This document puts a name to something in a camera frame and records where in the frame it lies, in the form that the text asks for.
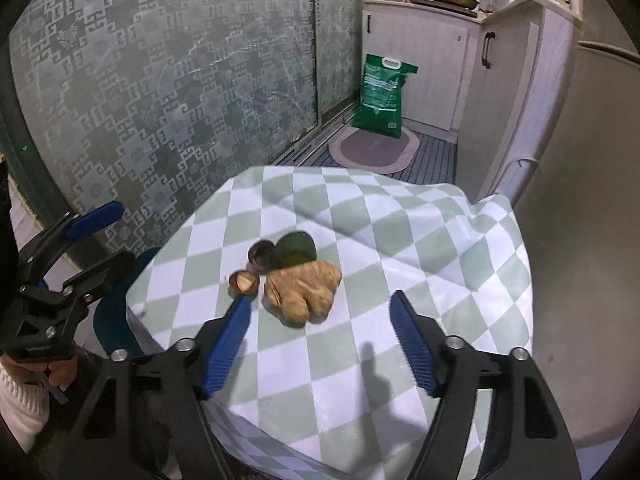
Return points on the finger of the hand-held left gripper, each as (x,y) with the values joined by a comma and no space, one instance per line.
(112,267)
(95,220)

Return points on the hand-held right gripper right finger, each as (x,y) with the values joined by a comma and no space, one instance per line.
(417,345)

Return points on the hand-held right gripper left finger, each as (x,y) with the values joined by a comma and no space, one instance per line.
(225,355)

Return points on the brown nut shell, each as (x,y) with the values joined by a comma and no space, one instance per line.
(261,260)
(245,282)

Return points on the person's left hand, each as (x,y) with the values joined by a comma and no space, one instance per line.
(62,372)

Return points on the teal stool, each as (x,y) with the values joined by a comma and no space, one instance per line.
(115,325)

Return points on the green white checkered tablecloth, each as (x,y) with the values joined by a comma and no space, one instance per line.
(350,350)

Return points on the ginger root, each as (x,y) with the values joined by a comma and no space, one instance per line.
(300,295)

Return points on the green avocado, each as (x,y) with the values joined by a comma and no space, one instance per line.
(295,250)

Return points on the wide patterned glass sliding door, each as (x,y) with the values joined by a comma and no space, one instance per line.
(150,85)

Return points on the dark ribbed floor mat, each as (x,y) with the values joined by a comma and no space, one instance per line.
(435,160)

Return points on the oval grey floor mat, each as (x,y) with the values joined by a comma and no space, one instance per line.
(370,152)

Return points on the beige refrigerator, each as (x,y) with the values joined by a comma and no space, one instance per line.
(590,185)

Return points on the green rice bag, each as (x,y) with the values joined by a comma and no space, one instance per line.
(382,100)

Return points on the white kitchen cabinet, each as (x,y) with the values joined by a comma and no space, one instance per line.
(425,60)

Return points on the narrow patterned glass sliding door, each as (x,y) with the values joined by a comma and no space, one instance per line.
(340,35)

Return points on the black stove top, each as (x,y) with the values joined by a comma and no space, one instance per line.
(445,5)

